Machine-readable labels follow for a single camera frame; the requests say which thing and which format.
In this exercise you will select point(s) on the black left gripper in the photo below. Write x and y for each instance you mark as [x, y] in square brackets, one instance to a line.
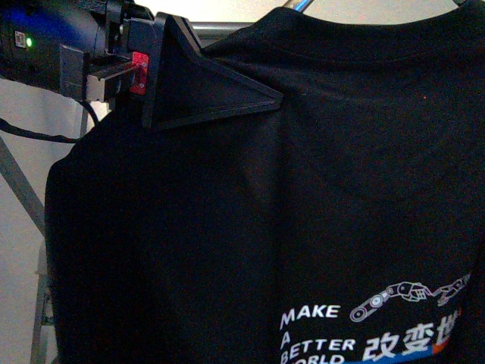
[115, 49]

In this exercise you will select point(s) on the black printed t-shirt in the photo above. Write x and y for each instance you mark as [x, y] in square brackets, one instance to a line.
[347, 226]

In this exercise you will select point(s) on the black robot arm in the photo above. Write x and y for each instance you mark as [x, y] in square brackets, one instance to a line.
[30, 37]

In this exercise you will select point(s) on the blue clothes hanger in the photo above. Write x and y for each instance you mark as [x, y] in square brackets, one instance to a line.
[298, 5]

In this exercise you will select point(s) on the dark grey clothes rack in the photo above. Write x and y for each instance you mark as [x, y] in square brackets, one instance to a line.
[26, 195]

